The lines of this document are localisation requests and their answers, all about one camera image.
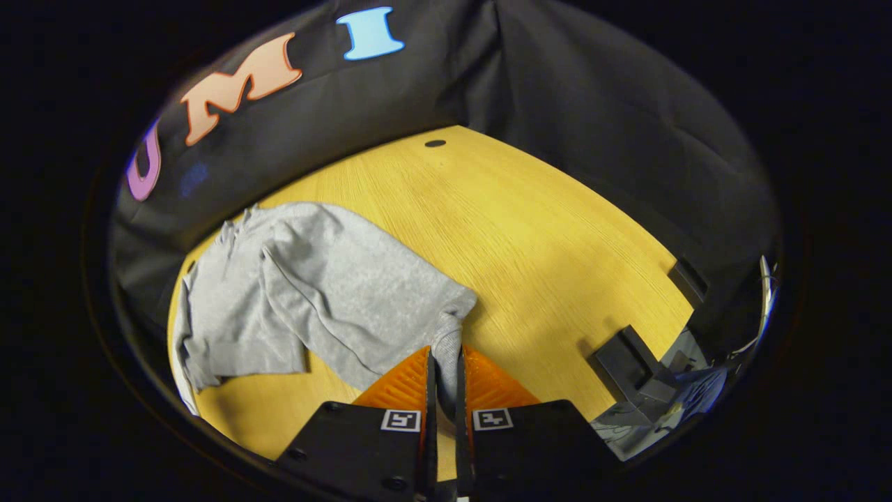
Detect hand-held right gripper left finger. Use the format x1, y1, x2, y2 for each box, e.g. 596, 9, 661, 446
275, 345, 438, 502

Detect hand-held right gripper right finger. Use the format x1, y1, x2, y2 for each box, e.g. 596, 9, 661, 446
455, 344, 624, 502

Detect grey sweatshirt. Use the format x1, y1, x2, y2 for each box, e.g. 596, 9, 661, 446
171, 201, 479, 419

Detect black table clamp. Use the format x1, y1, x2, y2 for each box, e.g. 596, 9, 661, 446
589, 324, 680, 406
670, 257, 710, 302

